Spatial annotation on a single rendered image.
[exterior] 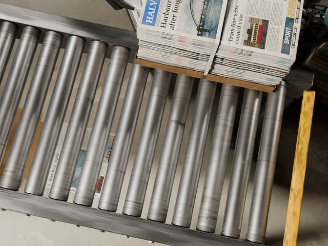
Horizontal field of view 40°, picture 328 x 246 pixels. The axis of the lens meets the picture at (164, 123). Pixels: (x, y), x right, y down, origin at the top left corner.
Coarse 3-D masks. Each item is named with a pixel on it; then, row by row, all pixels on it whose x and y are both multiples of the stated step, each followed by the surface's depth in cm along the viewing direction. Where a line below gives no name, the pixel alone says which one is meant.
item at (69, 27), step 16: (0, 16) 126; (16, 16) 126; (32, 16) 126; (48, 16) 126; (64, 32) 125; (80, 32) 125; (96, 32) 126; (112, 32) 126; (128, 32) 126; (64, 48) 136; (112, 48) 129; (128, 48) 126; (288, 80) 125; (304, 80) 125; (288, 96) 136
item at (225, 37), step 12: (216, 0) 104; (228, 0) 105; (216, 12) 104; (228, 12) 104; (216, 24) 103; (228, 24) 103; (228, 36) 102; (204, 48) 105; (228, 48) 102; (204, 60) 112; (216, 60) 110; (204, 72) 119; (216, 72) 118
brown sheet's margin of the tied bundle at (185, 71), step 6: (138, 48) 120; (138, 60) 119; (150, 66) 122; (156, 66) 121; (162, 66) 120; (168, 66) 119; (174, 72) 123; (180, 72) 122; (186, 72) 121; (192, 72) 120
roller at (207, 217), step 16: (224, 96) 123; (224, 112) 122; (224, 128) 120; (224, 144) 119; (208, 160) 120; (224, 160) 119; (208, 176) 118; (224, 176) 119; (208, 192) 116; (208, 208) 115; (208, 224) 114
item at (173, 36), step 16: (144, 0) 103; (160, 0) 103; (176, 0) 103; (192, 0) 104; (208, 0) 104; (144, 16) 102; (160, 16) 102; (176, 16) 102; (192, 16) 103; (208, 16) 103; (144, 32) 103; (160, 32) 102; (176, 32) 101; (192, 32) 102; (144, 48) 113; (160, 48) 110; (176, 48) 109; (192, 48) 106; (176, 64) 118; (192, 64) 117
